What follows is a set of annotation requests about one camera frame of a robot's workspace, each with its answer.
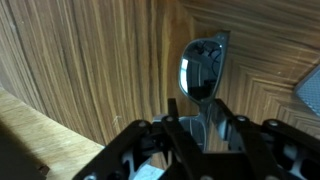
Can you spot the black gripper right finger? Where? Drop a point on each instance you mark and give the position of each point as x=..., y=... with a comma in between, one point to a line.
x=274, y=150

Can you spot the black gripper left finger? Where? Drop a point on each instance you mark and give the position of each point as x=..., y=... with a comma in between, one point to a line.
x=180, y=139

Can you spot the black glasses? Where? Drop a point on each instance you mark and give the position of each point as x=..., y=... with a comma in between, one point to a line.
x=199, y=75

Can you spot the grey mesh basket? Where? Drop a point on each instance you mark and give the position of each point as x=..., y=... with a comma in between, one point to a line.
x=308, y=90

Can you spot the wooden side table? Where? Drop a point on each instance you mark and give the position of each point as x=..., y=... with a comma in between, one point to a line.
x=96, y=65

